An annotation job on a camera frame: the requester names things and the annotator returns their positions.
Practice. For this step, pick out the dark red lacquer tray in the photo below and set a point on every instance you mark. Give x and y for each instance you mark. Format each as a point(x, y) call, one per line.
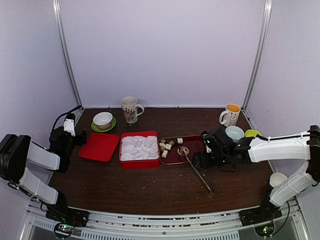
point(179, 153)

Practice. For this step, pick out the white paper liners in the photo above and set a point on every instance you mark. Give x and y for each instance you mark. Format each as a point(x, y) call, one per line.
point(138, 148)

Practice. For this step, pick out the aluminium corner post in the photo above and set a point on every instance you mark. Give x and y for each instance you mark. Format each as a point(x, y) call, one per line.
point(264, 30)
point(65, 53)

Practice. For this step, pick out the red tin box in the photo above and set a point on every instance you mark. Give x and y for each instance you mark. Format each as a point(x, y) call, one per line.
point(139, 164)

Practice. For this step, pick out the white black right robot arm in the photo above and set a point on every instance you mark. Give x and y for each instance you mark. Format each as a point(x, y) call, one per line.
point(280, 188)

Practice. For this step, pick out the aluminium left corner post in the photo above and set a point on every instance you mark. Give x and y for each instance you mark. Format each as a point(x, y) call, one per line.
point(65, 53)

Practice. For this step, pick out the blue lined ceramic bowl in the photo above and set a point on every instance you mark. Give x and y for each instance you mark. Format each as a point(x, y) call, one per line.
point(235, 133)

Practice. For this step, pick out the white paper cup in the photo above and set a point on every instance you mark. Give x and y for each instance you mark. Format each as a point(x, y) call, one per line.
point(277, 178)

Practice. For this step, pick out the tall coral pattern mug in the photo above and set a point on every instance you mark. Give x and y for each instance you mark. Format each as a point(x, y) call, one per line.
point(131, 109)

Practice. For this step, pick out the white ceramic bowl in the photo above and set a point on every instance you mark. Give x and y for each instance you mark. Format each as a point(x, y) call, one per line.
point(103, 120)

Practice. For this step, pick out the aluminium right corner post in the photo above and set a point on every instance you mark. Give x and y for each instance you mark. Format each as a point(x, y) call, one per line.
point(264, 30)

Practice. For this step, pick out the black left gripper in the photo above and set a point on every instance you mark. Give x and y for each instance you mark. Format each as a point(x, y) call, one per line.
point(79, 141)

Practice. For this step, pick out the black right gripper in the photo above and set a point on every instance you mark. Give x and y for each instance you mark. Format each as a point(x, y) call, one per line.
point(205, 162)

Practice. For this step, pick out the aluminium front rail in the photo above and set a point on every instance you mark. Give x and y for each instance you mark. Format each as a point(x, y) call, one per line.
point(223, 225)

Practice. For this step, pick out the lime green plastic bowl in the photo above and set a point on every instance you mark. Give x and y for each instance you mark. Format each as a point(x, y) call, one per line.
point(251, 133)

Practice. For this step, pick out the green saucer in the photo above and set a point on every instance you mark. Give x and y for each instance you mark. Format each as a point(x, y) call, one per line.
point(96, 129)

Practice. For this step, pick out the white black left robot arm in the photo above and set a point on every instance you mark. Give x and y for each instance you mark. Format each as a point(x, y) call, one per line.
point(17, 152)

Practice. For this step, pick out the red tin lid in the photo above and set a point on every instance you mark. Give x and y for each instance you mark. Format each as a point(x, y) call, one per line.
point(99, 147)

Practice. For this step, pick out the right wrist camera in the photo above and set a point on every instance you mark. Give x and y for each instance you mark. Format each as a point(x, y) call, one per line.
point(206, 137)

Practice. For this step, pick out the flower pattern mug yellow inside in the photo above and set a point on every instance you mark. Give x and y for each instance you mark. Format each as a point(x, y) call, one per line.
point(230, 115)

